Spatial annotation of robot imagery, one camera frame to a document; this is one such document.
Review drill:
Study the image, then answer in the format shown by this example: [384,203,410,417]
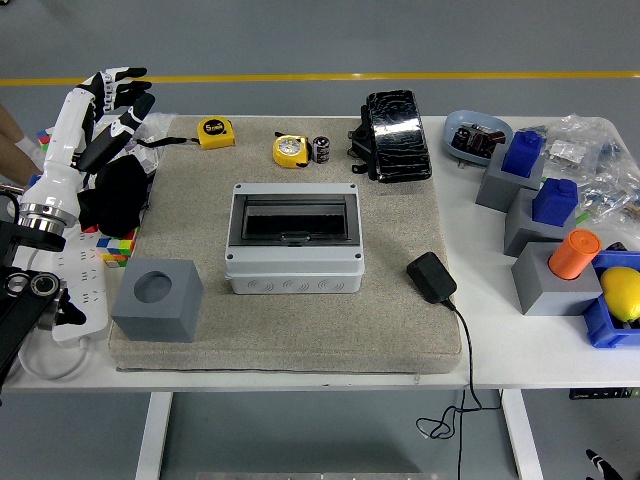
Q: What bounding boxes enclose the yellow tape measure chrome face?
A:
[272,133,312,169]

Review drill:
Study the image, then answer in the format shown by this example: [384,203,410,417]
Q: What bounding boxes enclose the light blue bowl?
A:
[443,109,515,169]

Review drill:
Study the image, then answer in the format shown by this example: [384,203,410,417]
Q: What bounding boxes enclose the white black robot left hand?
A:
[22,66,157,214]

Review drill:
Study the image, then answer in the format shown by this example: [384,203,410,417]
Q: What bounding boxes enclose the thin black cord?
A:
[417,297,503,480]

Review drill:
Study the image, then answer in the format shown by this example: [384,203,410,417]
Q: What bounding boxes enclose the blue block battery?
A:
[501,130,544,179]
[531,177,579,227]

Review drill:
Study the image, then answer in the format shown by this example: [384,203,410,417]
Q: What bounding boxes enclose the black glossy pedal device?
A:
[347,89,434,184]

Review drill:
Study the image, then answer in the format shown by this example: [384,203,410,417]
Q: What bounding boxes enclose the black cloth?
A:
[77,155,151,237]

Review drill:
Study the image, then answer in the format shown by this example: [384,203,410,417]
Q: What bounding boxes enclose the black table control panel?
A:
[568,387,640,401]

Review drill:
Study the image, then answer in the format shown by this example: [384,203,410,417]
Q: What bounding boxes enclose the grey-brown mat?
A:
[107,115,471,376]

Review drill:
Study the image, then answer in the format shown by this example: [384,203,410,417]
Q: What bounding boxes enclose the white plastic module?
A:
[124,144,161,174]

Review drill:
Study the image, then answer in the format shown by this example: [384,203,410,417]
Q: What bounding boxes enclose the yellow tape measure black strap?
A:
[135,117,236,150]

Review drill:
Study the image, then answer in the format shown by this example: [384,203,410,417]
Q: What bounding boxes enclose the grey holder block round hole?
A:
[110,258,205,344]
[510,242,605,316]

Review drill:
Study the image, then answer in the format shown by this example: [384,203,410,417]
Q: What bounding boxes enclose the white table leg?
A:
[501,389,544,480]
[134,391,174,480]

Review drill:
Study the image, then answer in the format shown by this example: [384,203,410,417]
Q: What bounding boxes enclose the clear plastic bags pile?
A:
[514,113,640,224]

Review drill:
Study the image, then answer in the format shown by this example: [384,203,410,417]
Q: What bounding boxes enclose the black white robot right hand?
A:
[584,448,626,480]

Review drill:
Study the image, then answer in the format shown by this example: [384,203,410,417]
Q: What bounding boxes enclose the orange cylinder battery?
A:
[548,228,603,281]

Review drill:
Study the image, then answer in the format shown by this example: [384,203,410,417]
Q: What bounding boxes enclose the small bag white parts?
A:
[542,138,589,166]

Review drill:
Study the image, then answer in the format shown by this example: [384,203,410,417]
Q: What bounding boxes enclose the clear plastic bag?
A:
[132,112,176,154]

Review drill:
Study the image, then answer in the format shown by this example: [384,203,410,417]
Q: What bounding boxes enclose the dark electronic parts heap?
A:
[451,123,506,156]

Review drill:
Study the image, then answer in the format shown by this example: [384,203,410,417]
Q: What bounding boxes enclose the smoky transparent box lid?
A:
[239,194,349,247]

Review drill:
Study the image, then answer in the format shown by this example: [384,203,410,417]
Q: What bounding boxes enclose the black power adapter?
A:
[405,251,458,304]

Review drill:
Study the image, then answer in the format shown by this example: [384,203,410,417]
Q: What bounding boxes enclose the white power strip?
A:
[49,227,112,345]

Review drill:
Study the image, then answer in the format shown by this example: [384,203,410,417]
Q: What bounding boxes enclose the blue plastic bin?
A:
[581,249,640,349]

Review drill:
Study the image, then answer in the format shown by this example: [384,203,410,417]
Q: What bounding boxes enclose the grey holder block square hole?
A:
[474,144,546,215]
[503,187,579,259]

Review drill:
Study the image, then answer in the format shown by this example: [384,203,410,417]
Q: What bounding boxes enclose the grey plastic junction box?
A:
[223,182,366,295]

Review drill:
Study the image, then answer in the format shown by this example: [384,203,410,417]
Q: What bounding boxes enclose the yellow lemon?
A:
[598,266,640,324]

